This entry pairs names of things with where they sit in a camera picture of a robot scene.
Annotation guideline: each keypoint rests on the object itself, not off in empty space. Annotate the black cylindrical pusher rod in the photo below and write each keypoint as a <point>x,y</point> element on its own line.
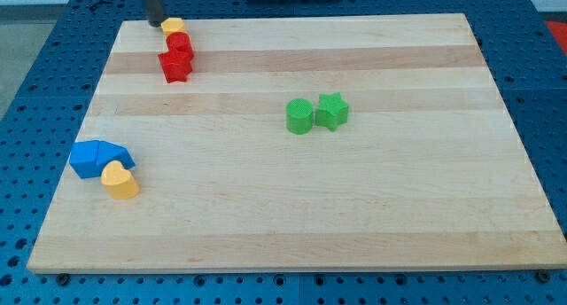
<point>155,12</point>

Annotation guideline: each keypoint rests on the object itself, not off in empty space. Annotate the yellow hexagon block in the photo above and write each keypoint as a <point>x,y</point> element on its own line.
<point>173,25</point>

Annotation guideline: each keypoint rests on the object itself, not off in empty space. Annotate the red star block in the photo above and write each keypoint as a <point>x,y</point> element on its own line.
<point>176,65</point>

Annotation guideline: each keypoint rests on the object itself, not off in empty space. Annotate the blue crescent block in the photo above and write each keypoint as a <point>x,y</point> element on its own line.
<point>108,152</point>

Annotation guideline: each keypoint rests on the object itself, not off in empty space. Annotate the blue cube block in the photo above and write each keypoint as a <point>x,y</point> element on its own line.
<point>83,159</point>

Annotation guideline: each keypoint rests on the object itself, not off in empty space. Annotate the green cylinder block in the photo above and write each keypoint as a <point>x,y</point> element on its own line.
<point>299,116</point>

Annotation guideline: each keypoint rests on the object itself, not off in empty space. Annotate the yellow heart block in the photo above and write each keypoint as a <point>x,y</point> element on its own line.
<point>118,181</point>

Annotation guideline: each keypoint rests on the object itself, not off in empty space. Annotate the green star block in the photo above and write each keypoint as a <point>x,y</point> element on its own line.
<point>332,111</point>

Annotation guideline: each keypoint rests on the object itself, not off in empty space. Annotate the light wooden board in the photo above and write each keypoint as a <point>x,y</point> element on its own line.
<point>429,172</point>

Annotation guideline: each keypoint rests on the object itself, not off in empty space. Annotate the red object at right edge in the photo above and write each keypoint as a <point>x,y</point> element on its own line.
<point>558,30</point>

